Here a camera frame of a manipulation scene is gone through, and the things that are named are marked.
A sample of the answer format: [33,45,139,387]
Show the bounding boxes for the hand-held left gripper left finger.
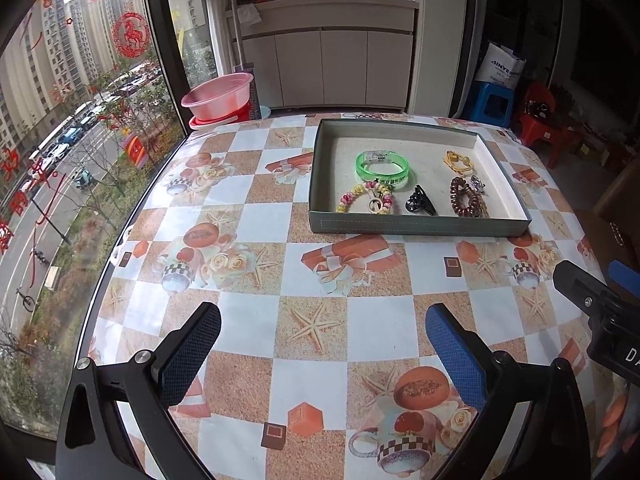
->
[54,302,222,480]

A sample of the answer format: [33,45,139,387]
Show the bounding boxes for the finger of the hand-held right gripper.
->
[609,260,640,301]
[552,260,623,321]

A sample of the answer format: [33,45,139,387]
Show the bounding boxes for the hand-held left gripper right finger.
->
[425,303,593,480]

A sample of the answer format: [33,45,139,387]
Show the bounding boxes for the brown spiral hair tie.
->
[449,176,490,219]

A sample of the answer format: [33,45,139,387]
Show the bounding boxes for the black claw hair clip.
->
[404,186,437,216]

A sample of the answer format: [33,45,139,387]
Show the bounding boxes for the colourful bead bracelet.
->
[337,182,393,217]

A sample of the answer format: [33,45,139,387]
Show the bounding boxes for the grey cardboard tray box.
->
[307,119,533,237]

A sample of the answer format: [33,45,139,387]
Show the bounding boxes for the red plastic chair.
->
[515,81,583,170]

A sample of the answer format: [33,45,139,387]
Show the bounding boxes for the blue plastic stool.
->
[467,81,516,128]

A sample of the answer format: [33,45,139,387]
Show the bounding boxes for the red lantern window sticker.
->
[123,132,150,168]

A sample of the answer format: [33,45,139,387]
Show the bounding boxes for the red character window stickers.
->
[0,147,66,256]

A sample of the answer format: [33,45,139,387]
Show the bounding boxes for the white printed bag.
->
[474,42,527,90]

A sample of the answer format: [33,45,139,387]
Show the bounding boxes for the red plastic bucket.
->
[189,101,251,131]

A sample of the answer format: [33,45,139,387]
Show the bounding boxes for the pink plastic basin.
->
[181,73,254,122]

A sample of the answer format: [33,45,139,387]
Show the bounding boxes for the white cabinet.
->
[235,0,421,111]

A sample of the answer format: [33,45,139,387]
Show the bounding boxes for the red horse window sticker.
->
[112,12,151,58]

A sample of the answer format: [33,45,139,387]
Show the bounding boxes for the yellow flower hair tie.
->
[442,149,473,173]

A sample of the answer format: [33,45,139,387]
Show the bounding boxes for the green translucent bracelet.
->
[355,150,410,183]

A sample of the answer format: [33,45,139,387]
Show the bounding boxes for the grey long-handled brush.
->
[227,0,260,121]

